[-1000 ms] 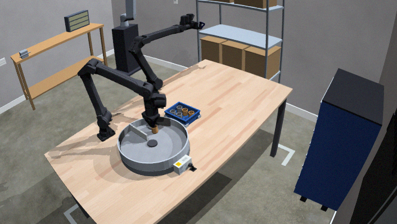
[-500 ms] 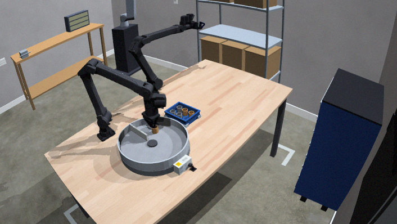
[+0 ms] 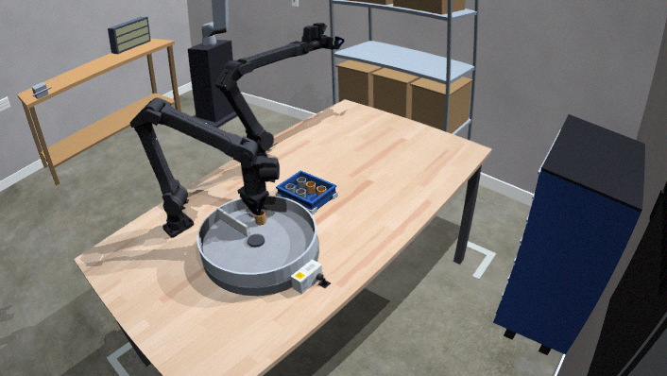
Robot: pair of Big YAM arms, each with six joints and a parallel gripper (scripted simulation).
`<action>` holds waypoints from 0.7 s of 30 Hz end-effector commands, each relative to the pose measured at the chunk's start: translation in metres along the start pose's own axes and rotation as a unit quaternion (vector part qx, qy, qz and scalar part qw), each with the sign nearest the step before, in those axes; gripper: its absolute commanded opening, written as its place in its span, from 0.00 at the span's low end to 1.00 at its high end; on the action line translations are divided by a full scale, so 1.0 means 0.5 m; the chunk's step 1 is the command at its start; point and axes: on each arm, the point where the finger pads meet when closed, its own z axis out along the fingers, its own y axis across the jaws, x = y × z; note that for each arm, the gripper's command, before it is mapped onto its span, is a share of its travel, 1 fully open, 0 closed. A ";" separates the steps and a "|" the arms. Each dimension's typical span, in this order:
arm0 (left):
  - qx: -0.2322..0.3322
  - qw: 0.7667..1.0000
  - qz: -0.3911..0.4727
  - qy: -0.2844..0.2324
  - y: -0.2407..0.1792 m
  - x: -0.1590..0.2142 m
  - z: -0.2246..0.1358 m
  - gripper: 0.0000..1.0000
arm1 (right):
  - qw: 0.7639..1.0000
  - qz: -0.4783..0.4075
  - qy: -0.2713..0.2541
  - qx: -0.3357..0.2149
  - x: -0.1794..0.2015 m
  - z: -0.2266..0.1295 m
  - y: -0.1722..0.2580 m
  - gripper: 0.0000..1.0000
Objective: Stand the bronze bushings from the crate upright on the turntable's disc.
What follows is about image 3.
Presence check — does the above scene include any blue crate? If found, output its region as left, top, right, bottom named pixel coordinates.
left=276, top=170, right=337, bottom=211

